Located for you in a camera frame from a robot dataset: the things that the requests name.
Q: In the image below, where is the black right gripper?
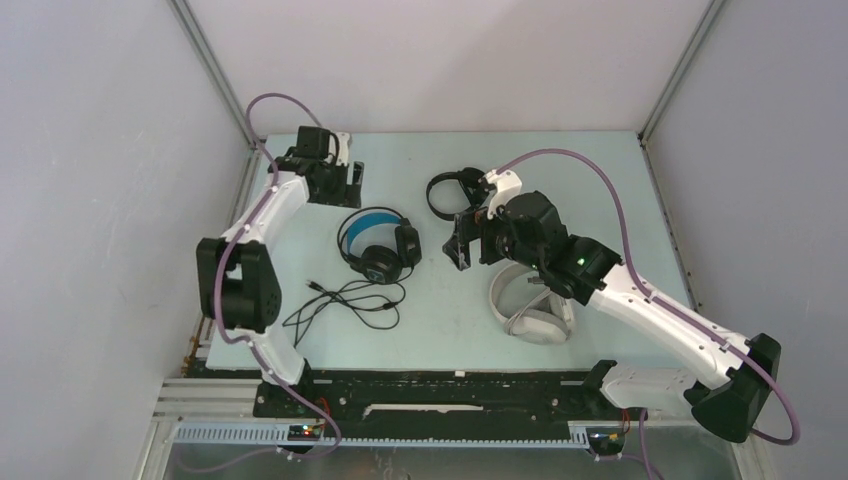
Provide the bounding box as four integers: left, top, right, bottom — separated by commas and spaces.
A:
441, 206, 544, 273

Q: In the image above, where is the small black on-ear headphones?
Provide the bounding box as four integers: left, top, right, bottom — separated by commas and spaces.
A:
425, 167, 490, 221

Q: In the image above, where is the grey USB headset cable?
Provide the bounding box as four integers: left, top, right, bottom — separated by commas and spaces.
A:
504, 274, 572, 336

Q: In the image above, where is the white gaming headset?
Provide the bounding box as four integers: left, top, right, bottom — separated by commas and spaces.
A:
488, 262, 577, 346

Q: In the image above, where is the black cable of blue headset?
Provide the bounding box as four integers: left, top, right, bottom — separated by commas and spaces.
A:
282, 278, 409, 349

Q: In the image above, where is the black and blue headset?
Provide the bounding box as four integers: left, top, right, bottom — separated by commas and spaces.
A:
336, 206, 422, 285

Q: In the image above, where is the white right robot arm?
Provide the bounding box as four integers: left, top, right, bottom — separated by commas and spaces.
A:
442, 191, 785, 443

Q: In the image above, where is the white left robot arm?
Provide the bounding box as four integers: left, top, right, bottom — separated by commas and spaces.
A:
196, 126, 364, 417

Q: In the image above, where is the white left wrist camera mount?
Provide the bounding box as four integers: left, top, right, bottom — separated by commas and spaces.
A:
331, 132, 352, 166

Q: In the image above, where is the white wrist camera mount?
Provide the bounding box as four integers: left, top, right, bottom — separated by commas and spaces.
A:
331, 132, 352, 166
482, 169, 522, 220

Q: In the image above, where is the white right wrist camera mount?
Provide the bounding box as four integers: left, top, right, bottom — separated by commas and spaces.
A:
482, 169, 522, 220

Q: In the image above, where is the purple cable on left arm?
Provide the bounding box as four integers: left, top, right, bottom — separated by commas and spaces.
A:
215, 92, 342, 462

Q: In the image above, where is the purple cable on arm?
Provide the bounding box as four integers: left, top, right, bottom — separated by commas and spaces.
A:
215, 92, 342, 462
493, 148, 802, 446

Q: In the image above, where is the aluminium frame post left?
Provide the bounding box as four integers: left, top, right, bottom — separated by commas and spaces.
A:
166, 0, 260, 150

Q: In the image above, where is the aluminium frame post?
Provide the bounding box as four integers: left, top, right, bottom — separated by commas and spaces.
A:
166, 0, 260, 150
638, 0, 727, 146

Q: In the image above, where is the white slotted cable duct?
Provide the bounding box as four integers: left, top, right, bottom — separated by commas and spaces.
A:
173, 422, 624, 449

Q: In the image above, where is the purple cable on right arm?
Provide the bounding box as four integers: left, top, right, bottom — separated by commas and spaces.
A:
493, 148, 802, 446

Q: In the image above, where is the aluminium frame post right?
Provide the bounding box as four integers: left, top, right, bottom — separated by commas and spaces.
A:
638, 0, 727, 146

